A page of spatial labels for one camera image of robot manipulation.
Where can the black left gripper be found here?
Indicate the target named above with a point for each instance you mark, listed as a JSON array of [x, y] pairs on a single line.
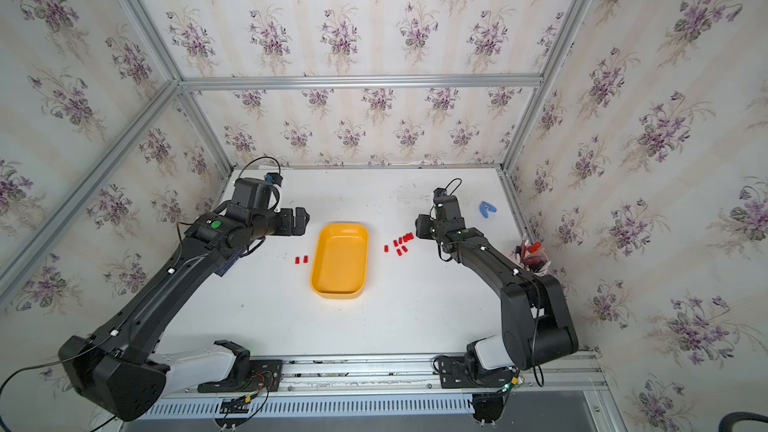
[[288, 227]]

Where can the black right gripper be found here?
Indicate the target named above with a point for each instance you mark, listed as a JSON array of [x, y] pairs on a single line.
[[421, 226]]

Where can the yellow plastic storage tray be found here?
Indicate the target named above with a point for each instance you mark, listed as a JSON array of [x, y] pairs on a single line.
[[340, 264]]

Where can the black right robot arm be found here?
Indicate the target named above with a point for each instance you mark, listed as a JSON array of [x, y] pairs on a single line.
[[536, 324]]

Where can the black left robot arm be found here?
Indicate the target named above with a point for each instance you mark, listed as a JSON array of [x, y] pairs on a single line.
[[112, 367]]

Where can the blue plastic clip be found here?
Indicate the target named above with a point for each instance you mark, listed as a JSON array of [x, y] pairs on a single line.
[[486, 209]]

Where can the pink pen cup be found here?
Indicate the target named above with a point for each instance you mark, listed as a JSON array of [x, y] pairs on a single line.
[[532, 256]]

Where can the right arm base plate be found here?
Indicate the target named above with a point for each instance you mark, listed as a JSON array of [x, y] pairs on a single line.
[[477, 371]]

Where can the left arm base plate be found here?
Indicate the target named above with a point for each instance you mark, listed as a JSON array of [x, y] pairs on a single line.
[[246, 375]]

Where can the aluminium mounting rail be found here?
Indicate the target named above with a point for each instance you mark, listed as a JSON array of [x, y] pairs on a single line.
[[400, 374]]

